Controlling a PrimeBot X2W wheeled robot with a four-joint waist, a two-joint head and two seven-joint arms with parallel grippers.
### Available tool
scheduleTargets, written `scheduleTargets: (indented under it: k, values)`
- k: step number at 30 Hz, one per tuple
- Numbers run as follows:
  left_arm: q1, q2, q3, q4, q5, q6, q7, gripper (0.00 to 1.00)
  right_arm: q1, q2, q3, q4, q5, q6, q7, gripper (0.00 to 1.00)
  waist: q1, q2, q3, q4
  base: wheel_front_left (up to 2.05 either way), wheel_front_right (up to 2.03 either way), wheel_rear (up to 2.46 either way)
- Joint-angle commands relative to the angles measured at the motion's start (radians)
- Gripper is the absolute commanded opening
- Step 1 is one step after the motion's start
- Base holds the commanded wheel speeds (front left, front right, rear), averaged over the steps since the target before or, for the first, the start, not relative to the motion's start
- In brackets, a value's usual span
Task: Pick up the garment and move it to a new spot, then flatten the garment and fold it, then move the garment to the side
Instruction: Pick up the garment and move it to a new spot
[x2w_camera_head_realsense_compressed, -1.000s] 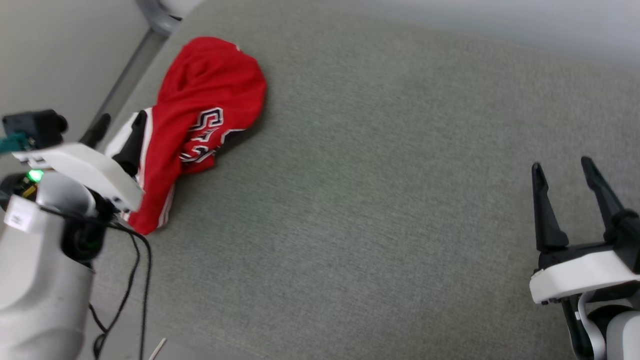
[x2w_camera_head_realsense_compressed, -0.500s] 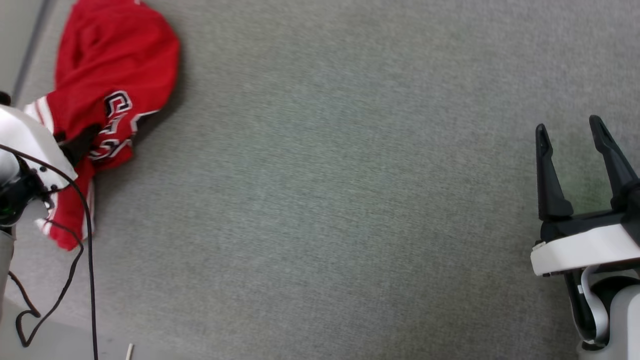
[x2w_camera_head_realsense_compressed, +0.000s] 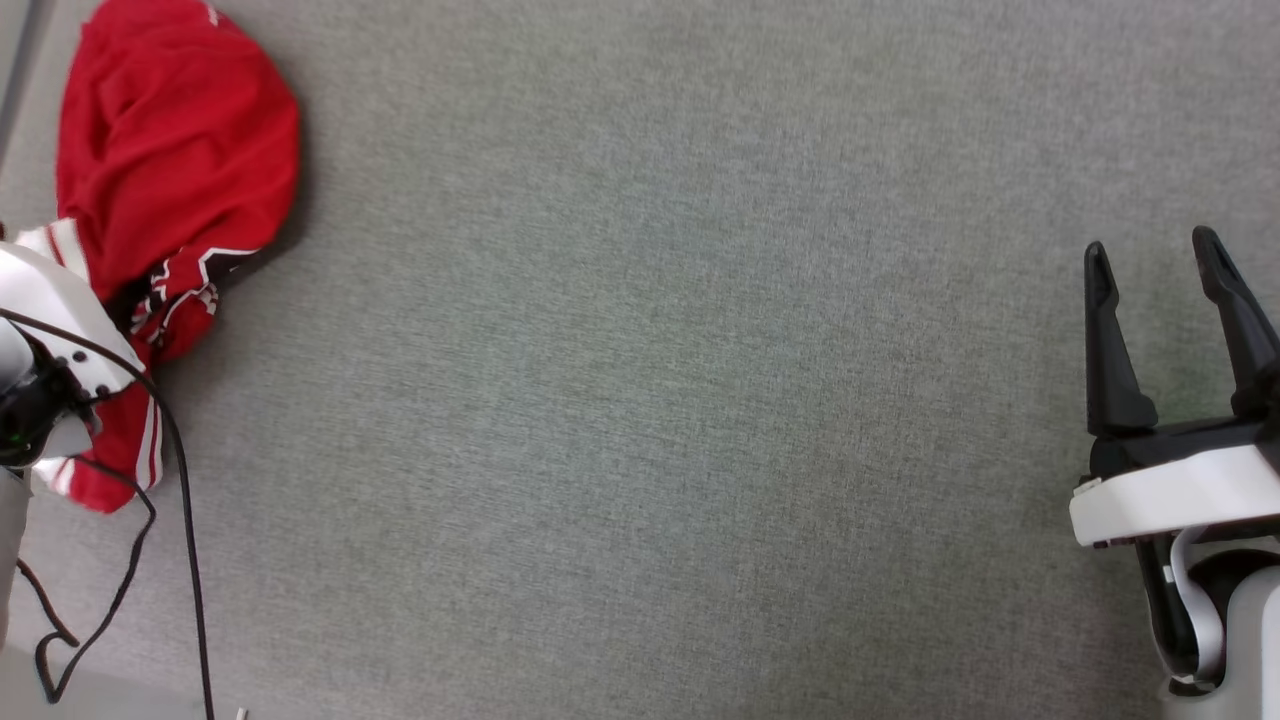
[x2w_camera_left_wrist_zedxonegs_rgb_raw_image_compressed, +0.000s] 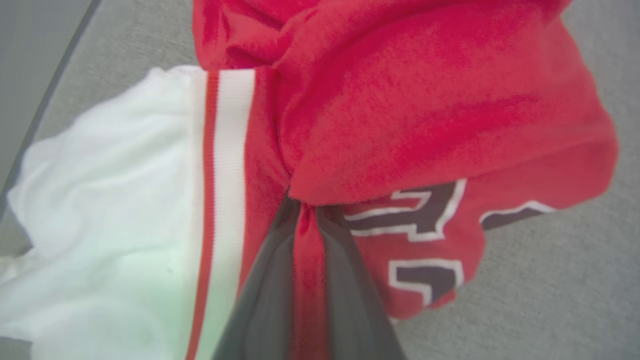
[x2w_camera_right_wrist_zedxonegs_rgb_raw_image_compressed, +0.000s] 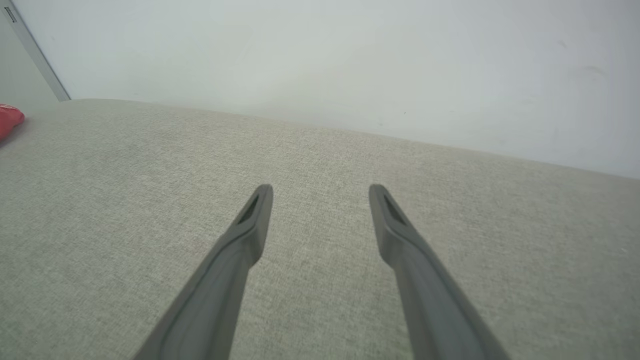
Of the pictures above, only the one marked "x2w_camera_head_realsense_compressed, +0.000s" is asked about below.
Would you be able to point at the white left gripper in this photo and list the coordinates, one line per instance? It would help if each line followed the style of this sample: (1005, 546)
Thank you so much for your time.
(55, 305)

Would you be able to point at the grey fabric sofa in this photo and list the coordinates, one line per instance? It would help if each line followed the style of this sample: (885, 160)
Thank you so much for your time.
(640, 400)

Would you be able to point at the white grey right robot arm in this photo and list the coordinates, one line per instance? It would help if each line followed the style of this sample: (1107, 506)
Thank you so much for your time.
(1240, 620)

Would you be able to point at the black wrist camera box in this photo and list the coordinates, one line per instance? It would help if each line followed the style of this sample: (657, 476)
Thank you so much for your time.
(28, 405)

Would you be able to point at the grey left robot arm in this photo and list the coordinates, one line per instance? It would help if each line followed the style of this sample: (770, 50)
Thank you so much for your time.
(10, 540)

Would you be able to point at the red basketball jersey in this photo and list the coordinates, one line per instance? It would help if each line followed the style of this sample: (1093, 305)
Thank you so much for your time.
(170, 150)

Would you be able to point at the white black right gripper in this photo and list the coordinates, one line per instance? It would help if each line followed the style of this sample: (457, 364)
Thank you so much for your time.
(1170, 495)

